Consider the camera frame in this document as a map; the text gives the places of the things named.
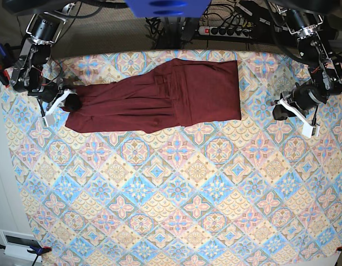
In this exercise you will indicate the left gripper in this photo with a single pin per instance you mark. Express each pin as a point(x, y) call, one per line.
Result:
point(298, 102)

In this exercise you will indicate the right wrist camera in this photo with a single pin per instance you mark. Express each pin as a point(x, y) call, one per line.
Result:
point(48, 120)

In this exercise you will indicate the dark red t-shirt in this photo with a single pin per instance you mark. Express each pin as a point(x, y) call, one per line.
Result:
point(175, 93)

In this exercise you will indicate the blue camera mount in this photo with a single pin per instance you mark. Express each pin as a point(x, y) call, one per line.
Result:
point(168, 8)

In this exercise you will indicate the white wall vent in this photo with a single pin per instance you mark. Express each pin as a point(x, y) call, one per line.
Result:
point(18, 244)

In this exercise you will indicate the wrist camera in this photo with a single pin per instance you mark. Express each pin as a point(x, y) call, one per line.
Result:
point(309, 130)
point(48, 120)

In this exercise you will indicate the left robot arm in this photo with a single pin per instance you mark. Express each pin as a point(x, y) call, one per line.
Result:
point(323, 64)

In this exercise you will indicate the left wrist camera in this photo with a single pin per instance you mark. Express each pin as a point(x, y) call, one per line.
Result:
point(309, 130)

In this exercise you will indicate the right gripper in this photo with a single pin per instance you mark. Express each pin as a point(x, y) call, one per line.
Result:
point(47, 95)

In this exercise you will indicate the black orange clamp left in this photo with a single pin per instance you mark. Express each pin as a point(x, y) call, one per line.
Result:
point(4, 77)

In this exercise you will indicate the patterned tile tablecloth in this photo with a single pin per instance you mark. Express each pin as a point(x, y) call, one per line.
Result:
point(248, 192)

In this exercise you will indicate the white power strip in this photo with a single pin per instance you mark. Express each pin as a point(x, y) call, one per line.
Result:
point(236, 32)

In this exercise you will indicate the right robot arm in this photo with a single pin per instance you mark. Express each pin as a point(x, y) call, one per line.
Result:
point(42, 33)

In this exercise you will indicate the blue clamp lower left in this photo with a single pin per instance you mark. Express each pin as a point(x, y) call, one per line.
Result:
point(35, 250)

